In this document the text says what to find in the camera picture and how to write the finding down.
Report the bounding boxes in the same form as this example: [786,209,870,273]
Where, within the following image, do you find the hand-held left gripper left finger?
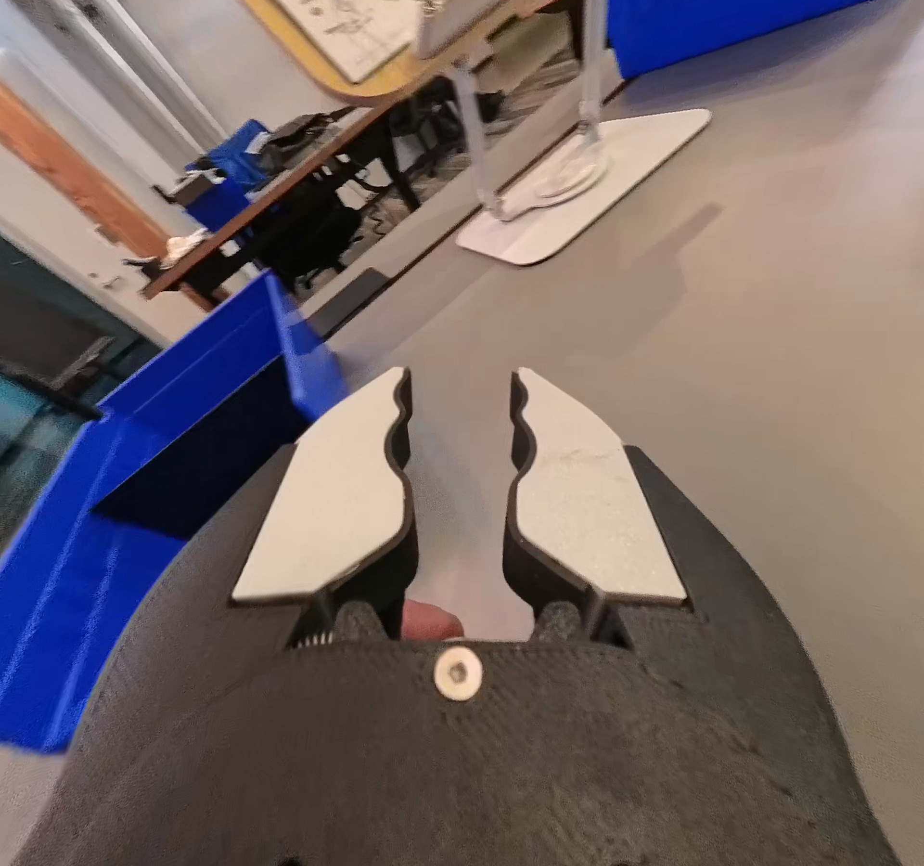
[230,366,421,603]

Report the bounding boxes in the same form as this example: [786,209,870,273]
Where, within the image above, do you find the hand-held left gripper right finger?
[503,366,688,606]

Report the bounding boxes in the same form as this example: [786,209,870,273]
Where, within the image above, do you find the blue divided storage bin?
[605,0,924,81]

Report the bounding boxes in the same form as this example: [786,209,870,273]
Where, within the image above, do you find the grey desk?
[0,0,924,866]

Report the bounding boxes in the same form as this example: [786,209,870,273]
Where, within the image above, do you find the dark grey flat panel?
[307,267,394,340]

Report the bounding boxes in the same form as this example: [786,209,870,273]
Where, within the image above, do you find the black office chair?
[249,180,365,293]

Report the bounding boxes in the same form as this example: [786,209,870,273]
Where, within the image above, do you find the white crumpled cloth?
[165,227,212,264]

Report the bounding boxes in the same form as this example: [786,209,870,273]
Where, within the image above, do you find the long brown table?
[141,97,423,304]

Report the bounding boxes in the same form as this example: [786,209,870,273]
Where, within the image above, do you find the clear round stand foot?
[491,122,611,224]

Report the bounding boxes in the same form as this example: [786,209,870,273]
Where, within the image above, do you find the blue crate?
[184,118,274,232]

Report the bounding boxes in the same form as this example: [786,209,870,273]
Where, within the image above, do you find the black bag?
[256,111,340,174]

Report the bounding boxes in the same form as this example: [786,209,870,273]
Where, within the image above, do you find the light wooden board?
[191,0,607,107]

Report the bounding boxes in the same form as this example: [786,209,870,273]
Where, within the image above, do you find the printed instruction sheet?
[217,0,528,85]

